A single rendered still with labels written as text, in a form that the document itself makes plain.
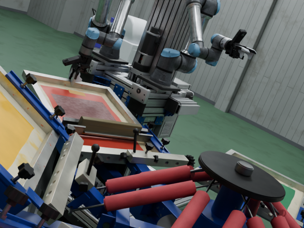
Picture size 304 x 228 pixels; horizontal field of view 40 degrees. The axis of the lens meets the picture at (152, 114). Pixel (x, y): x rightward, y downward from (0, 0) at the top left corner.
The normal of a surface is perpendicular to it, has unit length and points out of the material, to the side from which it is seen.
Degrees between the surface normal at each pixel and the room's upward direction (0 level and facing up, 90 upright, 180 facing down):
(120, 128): 97
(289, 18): 90
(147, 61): 90
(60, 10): 90
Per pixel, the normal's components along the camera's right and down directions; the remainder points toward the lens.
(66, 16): 0.74, 0.43
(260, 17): -0.57, 0.01
